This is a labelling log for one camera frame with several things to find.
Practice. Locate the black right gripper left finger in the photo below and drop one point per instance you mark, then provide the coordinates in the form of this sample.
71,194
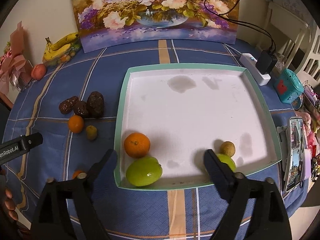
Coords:
51,219

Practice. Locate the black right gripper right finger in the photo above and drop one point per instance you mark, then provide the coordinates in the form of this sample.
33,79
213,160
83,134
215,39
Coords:
269,219

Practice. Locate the orange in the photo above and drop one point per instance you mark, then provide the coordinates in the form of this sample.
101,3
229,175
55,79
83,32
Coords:
137,145
76,124
76,173

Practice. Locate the pointed brown dried fruit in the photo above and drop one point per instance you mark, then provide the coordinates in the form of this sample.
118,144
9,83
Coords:
67,105

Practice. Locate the round brown dried fruit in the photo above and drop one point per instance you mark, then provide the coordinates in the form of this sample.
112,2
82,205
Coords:
80,109

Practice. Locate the brown kiwi fruit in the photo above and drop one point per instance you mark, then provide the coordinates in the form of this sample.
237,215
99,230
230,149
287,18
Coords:
91,132

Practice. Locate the long brown dried fruit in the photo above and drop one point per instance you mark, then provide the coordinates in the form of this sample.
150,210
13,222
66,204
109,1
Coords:
95,104

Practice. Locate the large green mango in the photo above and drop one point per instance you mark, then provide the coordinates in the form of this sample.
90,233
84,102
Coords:
144,171

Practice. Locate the person left hand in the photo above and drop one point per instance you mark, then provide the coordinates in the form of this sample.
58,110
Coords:
7,202

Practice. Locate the smartphone on stand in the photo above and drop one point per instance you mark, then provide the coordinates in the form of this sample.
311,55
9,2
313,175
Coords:
295,153

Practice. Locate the small green mango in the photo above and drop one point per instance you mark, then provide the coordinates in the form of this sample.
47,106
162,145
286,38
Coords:
227,160

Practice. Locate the pink wrapped bouquet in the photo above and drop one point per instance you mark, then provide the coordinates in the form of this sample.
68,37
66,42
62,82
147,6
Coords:
15,68

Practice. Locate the red apple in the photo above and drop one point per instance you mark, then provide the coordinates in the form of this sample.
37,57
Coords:
38,72

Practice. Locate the small brown round fruit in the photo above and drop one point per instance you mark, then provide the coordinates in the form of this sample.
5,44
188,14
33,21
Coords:
227,148

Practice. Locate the yellow banana bunch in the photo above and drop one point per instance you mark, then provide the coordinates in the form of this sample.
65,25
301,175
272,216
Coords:
58,46

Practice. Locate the orange in tray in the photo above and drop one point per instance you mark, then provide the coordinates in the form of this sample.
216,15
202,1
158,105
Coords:
137,145

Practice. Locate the teal toy box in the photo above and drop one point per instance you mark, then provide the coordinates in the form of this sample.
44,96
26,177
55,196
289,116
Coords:
288,86

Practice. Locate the white tray with green rim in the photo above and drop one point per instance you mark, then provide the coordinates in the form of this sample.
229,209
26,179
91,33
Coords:
187,108

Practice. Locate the black power adapter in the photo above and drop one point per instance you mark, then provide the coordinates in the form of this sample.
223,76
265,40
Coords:
266,62

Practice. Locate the white power strip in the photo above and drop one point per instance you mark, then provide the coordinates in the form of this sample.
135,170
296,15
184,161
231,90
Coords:
249,62

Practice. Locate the flower painting canvas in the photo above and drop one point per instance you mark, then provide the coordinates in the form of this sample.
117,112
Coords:
106,23

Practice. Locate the white chair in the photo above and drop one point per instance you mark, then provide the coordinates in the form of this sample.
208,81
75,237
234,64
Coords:
295,31

